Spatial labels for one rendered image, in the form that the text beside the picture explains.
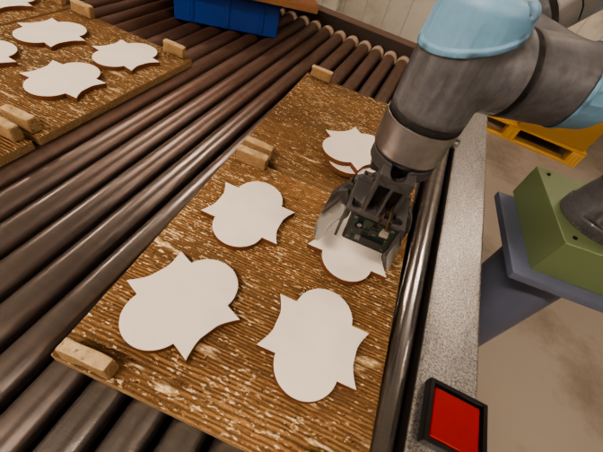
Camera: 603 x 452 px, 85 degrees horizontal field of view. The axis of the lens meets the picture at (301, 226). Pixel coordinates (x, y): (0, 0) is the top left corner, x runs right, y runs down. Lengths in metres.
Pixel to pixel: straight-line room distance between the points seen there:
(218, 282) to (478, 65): 0.36
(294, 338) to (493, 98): 0.32
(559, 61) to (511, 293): 0.68
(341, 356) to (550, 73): 0.35
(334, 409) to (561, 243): 0.55
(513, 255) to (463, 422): 0.43
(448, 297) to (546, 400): 1.41
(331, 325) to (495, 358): 1.49
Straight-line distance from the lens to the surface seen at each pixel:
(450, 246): 0.67
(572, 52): 0.37
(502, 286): 0.96
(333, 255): 0.50
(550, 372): 2.06
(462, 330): 0.58
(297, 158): 0.66
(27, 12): 1.13
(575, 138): 3.69
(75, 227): 0.57
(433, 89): 0.32
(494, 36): 0.31
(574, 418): 2.03
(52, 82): 0.82
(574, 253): 0.82
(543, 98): 0.36
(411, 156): 0.35
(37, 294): 0.52
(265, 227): 0.51
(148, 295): 0.45
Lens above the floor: 1.34
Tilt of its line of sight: 48 degrees down
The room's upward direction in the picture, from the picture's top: 19 degrees clockwise
